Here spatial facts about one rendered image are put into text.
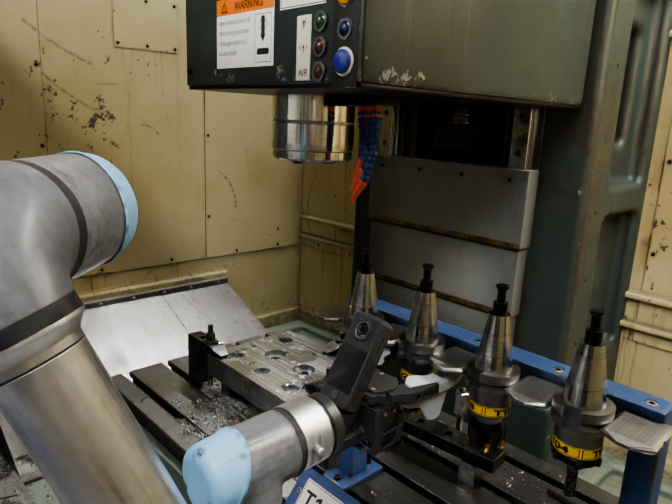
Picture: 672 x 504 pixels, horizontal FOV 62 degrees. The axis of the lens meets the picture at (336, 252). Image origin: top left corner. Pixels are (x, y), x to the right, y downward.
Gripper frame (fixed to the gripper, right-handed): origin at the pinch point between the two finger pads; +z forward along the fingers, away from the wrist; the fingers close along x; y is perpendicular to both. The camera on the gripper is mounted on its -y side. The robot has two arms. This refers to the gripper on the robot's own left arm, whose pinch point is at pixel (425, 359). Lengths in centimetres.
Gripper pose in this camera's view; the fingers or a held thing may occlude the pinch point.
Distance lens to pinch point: 79.6
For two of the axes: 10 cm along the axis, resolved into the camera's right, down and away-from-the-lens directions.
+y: -0.2, 9.7, 2.6
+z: 7.3, -1.6, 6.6
